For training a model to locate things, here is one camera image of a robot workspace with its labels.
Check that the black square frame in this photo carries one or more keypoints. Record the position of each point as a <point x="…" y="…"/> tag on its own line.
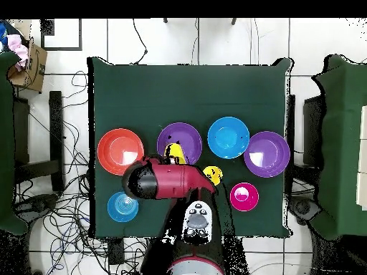
<point x="61" y="49"/>

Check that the cardboard box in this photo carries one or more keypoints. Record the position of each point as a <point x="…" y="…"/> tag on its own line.
<point x="34" y="68"/>

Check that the black chair base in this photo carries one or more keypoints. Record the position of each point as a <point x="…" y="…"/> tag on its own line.
<point x="304" y="207"/>
<point x="37" y="204"/>

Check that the blue item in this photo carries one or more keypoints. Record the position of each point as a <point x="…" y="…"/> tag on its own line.
<point x="3" y="34"/>

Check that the black cabinet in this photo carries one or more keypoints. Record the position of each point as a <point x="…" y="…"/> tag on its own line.
<point x="312" y="129"/>

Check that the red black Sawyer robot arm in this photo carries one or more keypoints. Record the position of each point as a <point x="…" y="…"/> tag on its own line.
<point x="172" y="180"/>

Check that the orange large bowl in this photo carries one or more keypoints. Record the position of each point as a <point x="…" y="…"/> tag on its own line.
<point x="114" y="143"/>

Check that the yellow smooth cup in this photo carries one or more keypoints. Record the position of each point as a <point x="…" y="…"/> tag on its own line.
<point x="175" y="150"/>

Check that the blue large bowl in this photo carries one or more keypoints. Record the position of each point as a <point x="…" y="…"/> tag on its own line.
<point x="228" y="137"/>

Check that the black power strip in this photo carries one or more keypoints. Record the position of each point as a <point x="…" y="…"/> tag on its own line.
<point x="116" y="252"/>

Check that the green cloth covered table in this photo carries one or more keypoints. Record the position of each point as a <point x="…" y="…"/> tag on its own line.
<point x="341" y="143"/>
<point x="5" y="143"/>

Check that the pink-red small bowl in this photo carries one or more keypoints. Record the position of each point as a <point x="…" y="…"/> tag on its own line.
<point x="244" y="202"/>

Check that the black metal stand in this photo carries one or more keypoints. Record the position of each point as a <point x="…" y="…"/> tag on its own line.
<point x="56" y="137"/>

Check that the dark green tablecloth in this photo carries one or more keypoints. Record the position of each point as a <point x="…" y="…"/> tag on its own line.
<point x="186" y="94"/>

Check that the pink cloth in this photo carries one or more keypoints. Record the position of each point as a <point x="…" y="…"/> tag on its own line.
<point x="17" y="47"/>

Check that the blue small bowl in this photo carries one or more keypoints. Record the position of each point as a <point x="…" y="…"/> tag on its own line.
<point x="120" y="209"/>

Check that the yellow stepped cup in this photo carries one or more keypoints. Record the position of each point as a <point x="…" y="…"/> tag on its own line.
<point x="213" y="173"/>

